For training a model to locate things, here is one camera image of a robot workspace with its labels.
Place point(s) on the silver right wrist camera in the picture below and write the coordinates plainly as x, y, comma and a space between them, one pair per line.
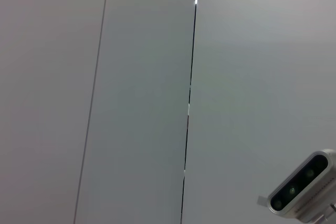
302, 184

